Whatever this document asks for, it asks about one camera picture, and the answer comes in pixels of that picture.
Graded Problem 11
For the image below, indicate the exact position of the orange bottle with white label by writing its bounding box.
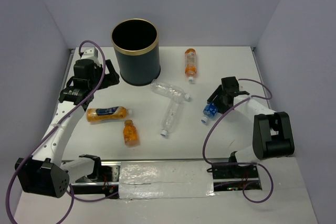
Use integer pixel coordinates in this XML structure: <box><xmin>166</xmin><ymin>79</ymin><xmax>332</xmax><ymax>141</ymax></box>
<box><xmin>184</xmin><ymin>48</ymin><xmax>197</xmax><ymax>83</ymax></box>

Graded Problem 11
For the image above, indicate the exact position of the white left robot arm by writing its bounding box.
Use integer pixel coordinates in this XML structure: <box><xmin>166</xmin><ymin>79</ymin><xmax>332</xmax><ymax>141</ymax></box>
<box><xmin>15</xmin><ymin>59</ymin><xmax>119</xmax><ymax>198</ymax></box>

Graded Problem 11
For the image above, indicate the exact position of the small orange juice bottle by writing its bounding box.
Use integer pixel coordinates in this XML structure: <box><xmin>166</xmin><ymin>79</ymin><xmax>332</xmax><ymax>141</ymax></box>
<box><xmin>123</xmin><ymin>120</ymin><xmax>140</xmax><ymax>147</ymax></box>

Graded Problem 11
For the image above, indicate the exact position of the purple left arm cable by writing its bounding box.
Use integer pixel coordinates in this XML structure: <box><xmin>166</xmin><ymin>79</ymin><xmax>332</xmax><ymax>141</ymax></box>
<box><xmin>5</xmin><ymin>39</ymin><xmax>119</xmax><ymax>224</ymax></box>

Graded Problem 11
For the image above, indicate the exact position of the dark bin with gold rim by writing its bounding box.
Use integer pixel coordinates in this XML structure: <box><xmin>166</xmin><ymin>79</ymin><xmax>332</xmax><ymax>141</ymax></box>
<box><xmin>111</xmin><ymin>18</ymin><xmax>161</xmax><ymax>86</ymax></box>

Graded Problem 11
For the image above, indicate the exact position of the blue label water bottle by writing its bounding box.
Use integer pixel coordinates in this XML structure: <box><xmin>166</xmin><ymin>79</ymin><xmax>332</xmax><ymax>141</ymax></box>
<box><xmin>201</xmin><ymin>103</ymin><xmax>218</xmax><ymax>124</ymax></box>

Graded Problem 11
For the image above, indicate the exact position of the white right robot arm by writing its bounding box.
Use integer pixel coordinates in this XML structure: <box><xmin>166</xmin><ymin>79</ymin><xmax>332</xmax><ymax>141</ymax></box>
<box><xmin>202</xmin><ymin>77</ymin><xmax>295</xmax><ymax>177</ymax></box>

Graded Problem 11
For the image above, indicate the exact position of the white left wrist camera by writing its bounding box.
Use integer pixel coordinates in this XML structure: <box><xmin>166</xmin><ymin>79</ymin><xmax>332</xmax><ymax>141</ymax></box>
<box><xmin>80</xmin><ymin>47</ymin><xmax>98</xmax><ymax>60</ymax></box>

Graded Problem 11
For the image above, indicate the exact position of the large orange milk tea bottle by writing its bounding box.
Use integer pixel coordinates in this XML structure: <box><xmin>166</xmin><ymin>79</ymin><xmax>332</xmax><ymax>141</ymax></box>
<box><xmin>86</xmin><ymin>106</ymin><xmax>133</xmax><ymax>123</ymax></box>

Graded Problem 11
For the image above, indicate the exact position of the clear crushed bottle upper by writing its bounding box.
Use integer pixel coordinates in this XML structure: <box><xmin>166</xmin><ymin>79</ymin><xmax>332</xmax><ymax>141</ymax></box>
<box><xmin>150</xmin><ymin>79</ymin><xmax>190</xmax><ymax>103</ymax></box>

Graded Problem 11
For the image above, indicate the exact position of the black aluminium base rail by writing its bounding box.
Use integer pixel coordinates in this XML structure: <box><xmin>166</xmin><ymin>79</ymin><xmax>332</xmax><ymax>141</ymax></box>
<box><xmin>72</xmin><ymin>163</ymin><xmax>261</xmax><ymax>199</ymax></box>

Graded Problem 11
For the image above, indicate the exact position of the silver foil tape patch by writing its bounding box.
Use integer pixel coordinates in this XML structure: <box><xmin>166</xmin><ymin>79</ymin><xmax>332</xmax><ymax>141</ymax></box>
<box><xmin>118</xmin><ymin>161</ymin><xmax>215</xmax><ymax>199</ymax></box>

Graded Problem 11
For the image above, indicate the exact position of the clear bottle blue cap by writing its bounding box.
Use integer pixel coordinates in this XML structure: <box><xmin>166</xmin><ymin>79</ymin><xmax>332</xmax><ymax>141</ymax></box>
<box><xmin>160</xmin><ymin>99</ymin><xmax>184</xmax><ymax>137</ymax></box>

